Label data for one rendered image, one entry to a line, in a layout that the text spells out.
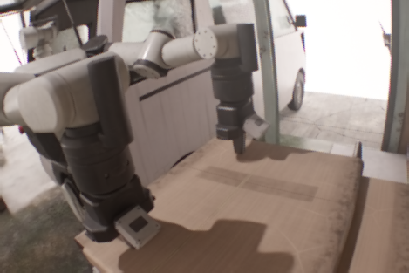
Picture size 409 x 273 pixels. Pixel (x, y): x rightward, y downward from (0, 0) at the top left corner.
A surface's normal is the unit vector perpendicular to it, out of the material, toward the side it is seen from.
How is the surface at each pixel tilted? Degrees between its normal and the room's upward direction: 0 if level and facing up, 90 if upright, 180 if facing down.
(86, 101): 90
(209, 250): 0
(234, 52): 90
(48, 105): 90
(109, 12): 77
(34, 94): 90
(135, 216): 30
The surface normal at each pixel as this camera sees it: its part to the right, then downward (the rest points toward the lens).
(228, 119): -0.58, 0.38
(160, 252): -0.13, -0.92
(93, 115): 0.89, 0.05
